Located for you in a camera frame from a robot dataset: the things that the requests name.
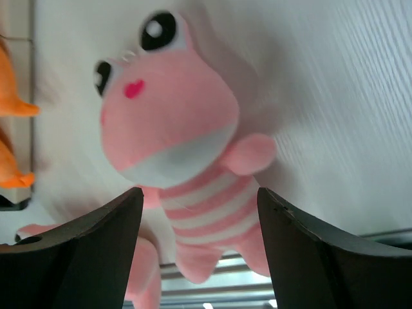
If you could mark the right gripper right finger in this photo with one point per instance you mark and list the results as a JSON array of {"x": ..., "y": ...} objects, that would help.
[{"x": 314, "y": 264}]

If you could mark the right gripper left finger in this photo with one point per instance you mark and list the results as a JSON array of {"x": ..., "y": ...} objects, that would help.
[{"x": 84, "y": 263}]

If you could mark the beige three-tier shelf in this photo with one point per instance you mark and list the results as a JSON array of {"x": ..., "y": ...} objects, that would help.
[{"x": 17, "y": 27}]

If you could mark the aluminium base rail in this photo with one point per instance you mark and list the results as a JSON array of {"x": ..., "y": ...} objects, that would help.
[{"x": 232, "y": 285}]

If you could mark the orange shark plush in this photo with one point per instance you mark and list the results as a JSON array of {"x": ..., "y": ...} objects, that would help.
[{"x": 11, "y": 103}]

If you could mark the pink striped frog plush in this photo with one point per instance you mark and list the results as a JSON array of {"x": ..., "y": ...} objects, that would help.
[{"x": 167, "y": 124}]

